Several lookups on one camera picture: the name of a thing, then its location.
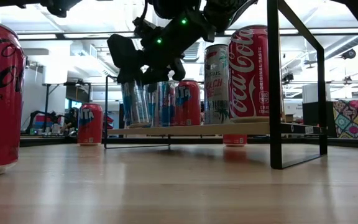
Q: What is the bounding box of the small black ceiling device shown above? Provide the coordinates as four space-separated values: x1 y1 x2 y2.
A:
281 72 295 84

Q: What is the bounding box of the black overhead beam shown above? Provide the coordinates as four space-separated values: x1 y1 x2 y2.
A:
16 28 358 40

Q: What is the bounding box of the orange Fanta soda can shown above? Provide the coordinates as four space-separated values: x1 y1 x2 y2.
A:
222 134 248 148
174 80 201 127
77 103 104 147

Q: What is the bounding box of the black aluminium rig frame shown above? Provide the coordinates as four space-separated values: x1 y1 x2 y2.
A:
19 135 358 150

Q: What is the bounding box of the black cabinet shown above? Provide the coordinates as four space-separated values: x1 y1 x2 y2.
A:
302 101 338 139

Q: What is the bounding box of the red Star Wars Coca-Cola can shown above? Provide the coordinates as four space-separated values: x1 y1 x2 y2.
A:
227 24 284 124

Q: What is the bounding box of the blue silver Red Bull can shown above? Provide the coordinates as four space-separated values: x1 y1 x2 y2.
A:
161 80 177 128
120 80 152 129
149 83 163 128

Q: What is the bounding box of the colourful patterned cloth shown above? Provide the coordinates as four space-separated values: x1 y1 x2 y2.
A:
333 98 358 140

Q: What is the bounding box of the black ceiling fixture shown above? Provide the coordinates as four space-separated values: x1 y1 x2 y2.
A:
340 49 357 60

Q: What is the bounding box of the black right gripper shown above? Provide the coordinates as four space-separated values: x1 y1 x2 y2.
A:
106 12 216 93

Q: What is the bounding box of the white Celsius slim can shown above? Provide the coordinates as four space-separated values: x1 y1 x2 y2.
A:
204 44 231 125

